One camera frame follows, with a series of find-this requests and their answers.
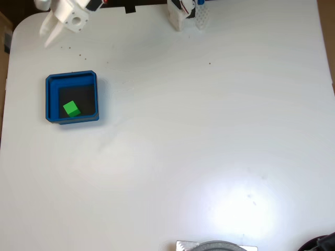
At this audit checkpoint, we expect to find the green cube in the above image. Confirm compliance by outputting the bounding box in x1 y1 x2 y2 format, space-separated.
63 100 82 118

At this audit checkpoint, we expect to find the black object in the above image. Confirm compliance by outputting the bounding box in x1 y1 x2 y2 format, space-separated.
298 231 335 251

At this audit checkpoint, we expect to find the grey round object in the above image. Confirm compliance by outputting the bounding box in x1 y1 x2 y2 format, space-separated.
189 240 248 251

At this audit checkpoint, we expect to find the blue square box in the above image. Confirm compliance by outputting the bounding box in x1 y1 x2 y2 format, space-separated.
45 70 101 126

